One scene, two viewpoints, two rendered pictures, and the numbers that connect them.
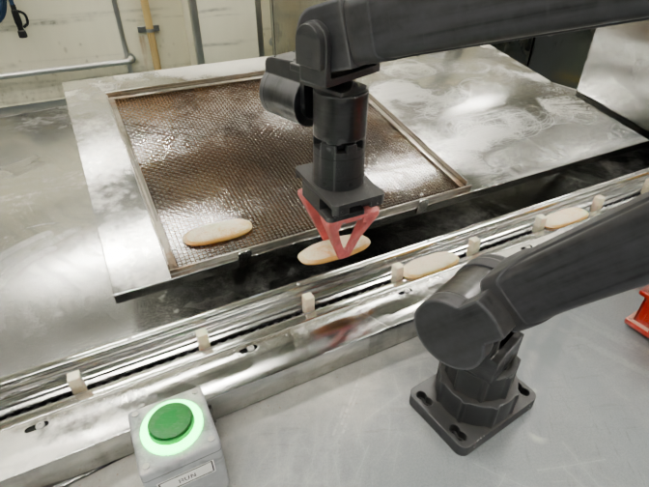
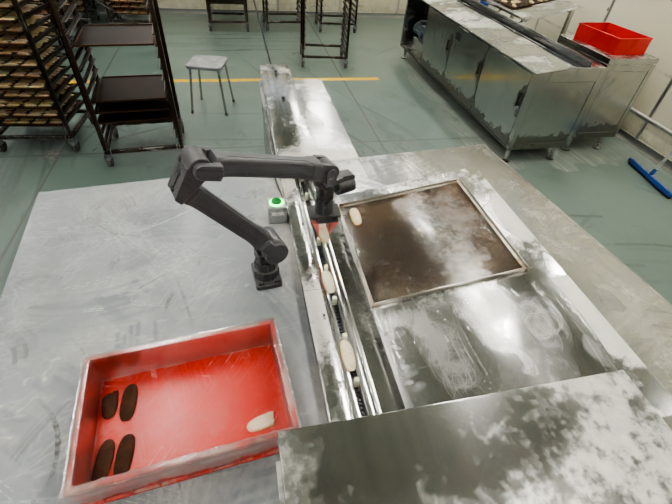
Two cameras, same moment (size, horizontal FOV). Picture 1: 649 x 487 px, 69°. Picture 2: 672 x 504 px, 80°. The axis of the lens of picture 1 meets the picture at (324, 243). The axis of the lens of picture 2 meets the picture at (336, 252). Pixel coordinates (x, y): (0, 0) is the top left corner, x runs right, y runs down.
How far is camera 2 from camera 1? 1.38 m
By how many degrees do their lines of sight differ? 74
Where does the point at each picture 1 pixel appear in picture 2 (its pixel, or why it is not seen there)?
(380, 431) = not seen: hidden behind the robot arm
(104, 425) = (289, 199)
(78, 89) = (468, 172)
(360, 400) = not seen: hidden behind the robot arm
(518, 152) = (411, 351)
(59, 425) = (293, 193)
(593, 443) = (237, 297)
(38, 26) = not seen: outside the picture
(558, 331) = (281, 316)
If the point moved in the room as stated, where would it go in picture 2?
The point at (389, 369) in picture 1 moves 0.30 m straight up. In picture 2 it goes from (288, 261) to (287, 190)
